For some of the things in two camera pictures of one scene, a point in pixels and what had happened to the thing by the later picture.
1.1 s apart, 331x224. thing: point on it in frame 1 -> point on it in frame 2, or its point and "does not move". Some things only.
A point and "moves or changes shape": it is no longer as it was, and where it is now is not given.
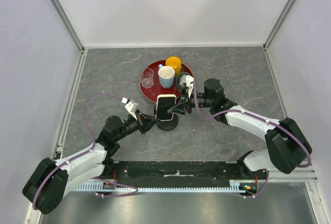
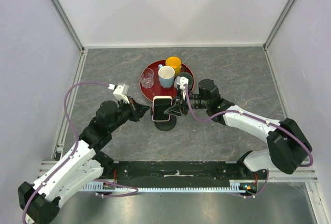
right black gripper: [179, 109] does not move
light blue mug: [166, 75] does not move
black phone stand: [168, 125] does not move
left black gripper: [145, 122] -> [134, 107]
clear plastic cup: [147, 78] does not move
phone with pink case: [164, 102] moves or changes shape
